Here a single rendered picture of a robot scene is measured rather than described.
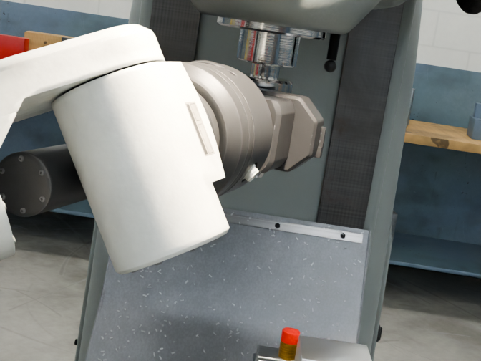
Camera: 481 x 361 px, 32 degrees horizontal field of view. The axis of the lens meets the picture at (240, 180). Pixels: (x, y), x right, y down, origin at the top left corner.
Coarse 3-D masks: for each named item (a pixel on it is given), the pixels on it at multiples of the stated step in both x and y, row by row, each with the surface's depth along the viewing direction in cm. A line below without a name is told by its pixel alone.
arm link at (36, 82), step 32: (96, 32) 42; (128, 32) 42; (0, 64) 40; (32, 64) 40; (64, 64) 41; (96, 64) 41; (128, 64) 42; (0, 96) 39; (32, 96) 40; (0, 128) 39; (0, 224) 39; (0, 256) 40
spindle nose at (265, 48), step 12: (240, 36) 64; (252, 36) 63; (264, 36) 63; (276, 36) 63; (288, 36) 63; (240, 48) 64; (252, 48) 63; (264, 48) 63; (276, 48) 63; (288, 48) 63; (252, 60) 63; (264, 60) 63; (276, 60) 63; (288, 60) 64
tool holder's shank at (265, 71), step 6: (252, 66) 65; (258, 66) 65; (264, 66) 64; (270, 66) 65; (276, 66) 64; (252, 72) 65; (258, 72) 65; (264, 72) 64; (270, 72) 65; (276, 72) 65; (270, 78) 65; (276, 78) 65
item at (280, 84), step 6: (252, 78) 64; (258, 78) 64; (264, 78) 64; (282, 78) 67; (258, 84) 64; (264, 84) 63; (270, 84) 64; (276, 84) 64; (282, 84) 64; (288, 84) 65; (276, 90) 64; (282, 90) 64; (288, 90) 65
